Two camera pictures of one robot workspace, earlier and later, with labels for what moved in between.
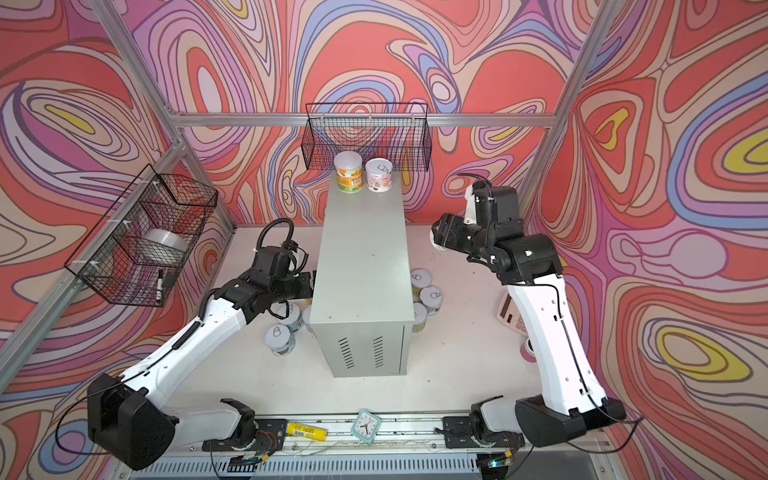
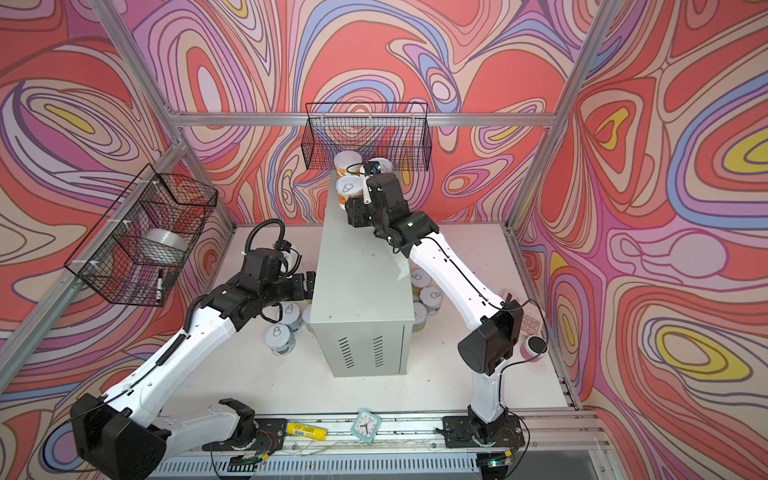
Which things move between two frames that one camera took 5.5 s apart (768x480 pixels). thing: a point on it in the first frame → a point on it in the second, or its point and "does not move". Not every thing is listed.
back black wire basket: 395,131 does not move
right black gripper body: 450,229 → 355,212
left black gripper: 302,285 does not move
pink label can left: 306,312 does not move
